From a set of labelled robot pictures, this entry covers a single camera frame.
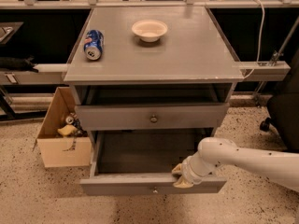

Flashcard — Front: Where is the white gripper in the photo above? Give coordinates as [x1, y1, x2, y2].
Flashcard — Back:
[171, 154, 215, 189]

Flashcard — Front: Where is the grey drawer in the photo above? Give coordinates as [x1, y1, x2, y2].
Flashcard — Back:
[80, 129, 226, 196]
[75, 104, 229, 131]

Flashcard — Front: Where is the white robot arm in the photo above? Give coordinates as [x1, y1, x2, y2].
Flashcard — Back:
[172, 137, 299, 192]

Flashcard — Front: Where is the grey top drawer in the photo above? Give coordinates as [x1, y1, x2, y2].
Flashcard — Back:
[75, 104, 229, 131]

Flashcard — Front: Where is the grey drawer cabinet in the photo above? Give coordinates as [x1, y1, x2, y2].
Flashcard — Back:
[64, 7, 243, 140]

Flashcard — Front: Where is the black office chair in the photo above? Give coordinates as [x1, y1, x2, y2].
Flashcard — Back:
[260, 50, 299, 153]

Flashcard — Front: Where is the yellow object in box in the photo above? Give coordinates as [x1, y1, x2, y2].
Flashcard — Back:
[57, 124, 77, 136]

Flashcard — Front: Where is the can in box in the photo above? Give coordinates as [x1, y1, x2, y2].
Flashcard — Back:
[65, 116, 74, 124]

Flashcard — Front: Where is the cardboard box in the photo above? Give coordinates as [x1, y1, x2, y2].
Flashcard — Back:
[36, 87, 92, 167]

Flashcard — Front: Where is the white bowl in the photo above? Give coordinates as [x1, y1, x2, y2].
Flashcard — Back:
[132, 20, 168, 42]

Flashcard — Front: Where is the blue soda can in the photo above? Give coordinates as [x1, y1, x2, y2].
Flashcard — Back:
[83, 30, 104, 61]

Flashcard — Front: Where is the metal rail frame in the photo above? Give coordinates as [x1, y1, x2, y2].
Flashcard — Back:
[1, 0, 298, 85]

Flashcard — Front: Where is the white cable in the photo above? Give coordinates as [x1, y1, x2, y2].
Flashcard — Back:
[243, 0, 266, 80]

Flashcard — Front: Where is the black cloth on rail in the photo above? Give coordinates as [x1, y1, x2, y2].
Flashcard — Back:
[0, 57, 38, 73]

